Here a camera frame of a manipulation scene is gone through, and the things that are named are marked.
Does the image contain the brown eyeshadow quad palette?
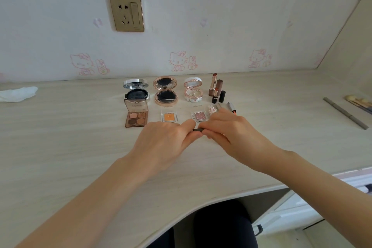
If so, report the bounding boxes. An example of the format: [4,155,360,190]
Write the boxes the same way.
[124,99,149,128]

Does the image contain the person's left hand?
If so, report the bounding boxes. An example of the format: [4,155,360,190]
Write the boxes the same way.
[125,119,203,183]

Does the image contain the crumpled white tissue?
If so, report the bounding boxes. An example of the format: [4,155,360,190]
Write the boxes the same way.
[0,86,39,103]

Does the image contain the white round blush compact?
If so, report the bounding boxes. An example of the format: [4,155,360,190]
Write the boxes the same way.
[183,76,203,103]

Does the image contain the light wooden side panel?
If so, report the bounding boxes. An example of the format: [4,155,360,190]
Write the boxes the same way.
[317,0,372,94]

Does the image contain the person's left forearm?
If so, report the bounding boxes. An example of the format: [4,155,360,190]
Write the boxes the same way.
[16,157,146,248]

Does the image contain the rose gold brown lipstick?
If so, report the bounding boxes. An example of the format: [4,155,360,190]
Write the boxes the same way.
[208,73,218,97]

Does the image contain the person's right hand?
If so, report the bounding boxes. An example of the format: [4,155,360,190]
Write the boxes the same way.
[197,108,282,174]

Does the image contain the orange single eyeshadow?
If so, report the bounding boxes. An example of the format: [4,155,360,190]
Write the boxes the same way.
[161,107,178,123]

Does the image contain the silver round cushion compact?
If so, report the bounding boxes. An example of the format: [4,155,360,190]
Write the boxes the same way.
[123,78,150,102]

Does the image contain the pink glitter single eyeshadow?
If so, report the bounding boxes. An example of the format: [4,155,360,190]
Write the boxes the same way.
[191,108,208,123]

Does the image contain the gold wall socket plate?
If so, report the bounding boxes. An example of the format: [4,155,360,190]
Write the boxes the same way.
[109,0,145,33]

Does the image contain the rose gold floral compact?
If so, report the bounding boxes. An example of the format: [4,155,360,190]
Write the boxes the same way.
[153,76,178,107]

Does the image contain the person's black trousers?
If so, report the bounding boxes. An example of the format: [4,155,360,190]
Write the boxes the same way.
[148,200,259,248]

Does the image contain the person's right forearm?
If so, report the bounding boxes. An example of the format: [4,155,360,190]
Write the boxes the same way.
[264,150,372,248]

